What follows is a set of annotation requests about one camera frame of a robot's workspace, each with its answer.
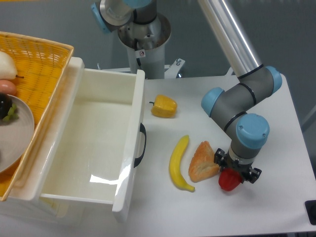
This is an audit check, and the black drawer handle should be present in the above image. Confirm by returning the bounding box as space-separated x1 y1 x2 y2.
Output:
134 123 147 168

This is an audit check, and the yellow banana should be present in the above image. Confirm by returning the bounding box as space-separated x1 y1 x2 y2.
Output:
168 135 195 193

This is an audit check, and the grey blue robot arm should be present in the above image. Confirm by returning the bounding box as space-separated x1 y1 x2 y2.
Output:
91 0 282 183

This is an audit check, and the orange peach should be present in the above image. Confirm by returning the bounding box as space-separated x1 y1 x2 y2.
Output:
0 79 17 96

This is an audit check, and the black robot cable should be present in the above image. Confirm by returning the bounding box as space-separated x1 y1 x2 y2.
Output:
134 38 143 71

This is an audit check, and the black device at edge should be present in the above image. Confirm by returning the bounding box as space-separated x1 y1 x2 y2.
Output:
305 200 316 226

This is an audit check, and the yellow woven basket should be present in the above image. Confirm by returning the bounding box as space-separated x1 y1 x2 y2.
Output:
0 32 74 201

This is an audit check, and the white plastic drawer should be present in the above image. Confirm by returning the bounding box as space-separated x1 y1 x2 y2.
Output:
41 69 145 222

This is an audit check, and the red bell pepper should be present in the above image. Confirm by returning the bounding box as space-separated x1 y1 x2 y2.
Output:
218 168 242 192

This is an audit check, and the white drawer cabinet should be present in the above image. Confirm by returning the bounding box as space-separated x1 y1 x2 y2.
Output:
0 57 84 225

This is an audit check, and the white pear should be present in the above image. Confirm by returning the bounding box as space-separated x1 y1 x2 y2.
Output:
0 51 24 80

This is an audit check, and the yellow bell pepper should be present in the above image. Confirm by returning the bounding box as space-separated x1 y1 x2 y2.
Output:
149 94 178 119

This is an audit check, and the triangular bread pastry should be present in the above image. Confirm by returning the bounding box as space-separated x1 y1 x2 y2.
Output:
188 141 220 183

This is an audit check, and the grey plate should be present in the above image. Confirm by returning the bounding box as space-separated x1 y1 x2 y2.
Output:
0 95 35 172

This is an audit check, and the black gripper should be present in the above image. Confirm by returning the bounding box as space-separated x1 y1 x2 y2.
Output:
214 148 262 184

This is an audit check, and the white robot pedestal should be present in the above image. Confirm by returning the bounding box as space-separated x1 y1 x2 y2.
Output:
117 13 185 79

